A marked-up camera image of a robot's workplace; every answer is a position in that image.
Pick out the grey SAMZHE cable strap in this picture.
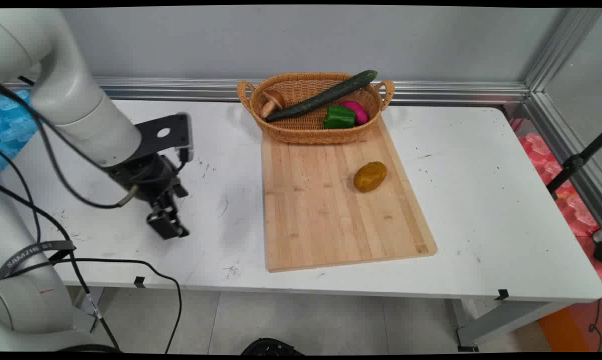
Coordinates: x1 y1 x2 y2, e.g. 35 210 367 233
0 240 77 281

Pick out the blue foam sheet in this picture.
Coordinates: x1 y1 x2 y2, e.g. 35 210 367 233
0 89 40 172

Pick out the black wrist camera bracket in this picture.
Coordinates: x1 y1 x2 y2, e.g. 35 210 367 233
133 113 195 164

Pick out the horizontal aluminium frame rail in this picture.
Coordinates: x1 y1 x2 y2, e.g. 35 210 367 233
3 76 532 106

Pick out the brown mushroom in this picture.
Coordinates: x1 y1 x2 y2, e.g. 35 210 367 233
259 90 286 120

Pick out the bamboo cutting board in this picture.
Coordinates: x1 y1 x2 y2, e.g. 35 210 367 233
261 116 438 273

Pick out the grey metal table leg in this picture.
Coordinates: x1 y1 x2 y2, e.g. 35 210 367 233
451 298 578 352

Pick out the green bell pepper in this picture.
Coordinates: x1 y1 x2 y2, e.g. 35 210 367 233
323 104 357 130

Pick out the aluminium frame side rail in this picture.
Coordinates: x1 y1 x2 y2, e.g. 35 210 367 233
523 7 602 233

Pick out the black cable looping to floor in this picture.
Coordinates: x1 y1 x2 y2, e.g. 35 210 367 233
3 257 183 354

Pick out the wicker basket with handles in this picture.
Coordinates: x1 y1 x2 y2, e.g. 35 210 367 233
236 72 396 146

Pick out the brown potato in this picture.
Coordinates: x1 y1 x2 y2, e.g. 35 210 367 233
353 161 388 193

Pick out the black tripod stand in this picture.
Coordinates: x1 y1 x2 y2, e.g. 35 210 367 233
546 128 602 201

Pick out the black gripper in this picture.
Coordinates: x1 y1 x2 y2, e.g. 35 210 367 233
106 152 190 241

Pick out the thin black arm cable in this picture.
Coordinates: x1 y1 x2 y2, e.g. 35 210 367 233
0 148 43 244

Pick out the thin black floor cable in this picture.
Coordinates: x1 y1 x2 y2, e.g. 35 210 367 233
588 270 602 352

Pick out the black round object on floor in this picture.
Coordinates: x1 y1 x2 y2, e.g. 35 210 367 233
240 337 305 357

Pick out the long green cucumber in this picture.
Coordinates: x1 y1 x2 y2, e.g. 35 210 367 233
264 69 379 123

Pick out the magenta eggplant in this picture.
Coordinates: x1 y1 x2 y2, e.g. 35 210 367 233
340 100 370 126

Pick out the pink foam sheet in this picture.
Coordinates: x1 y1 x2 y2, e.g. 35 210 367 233
518 132 602 282

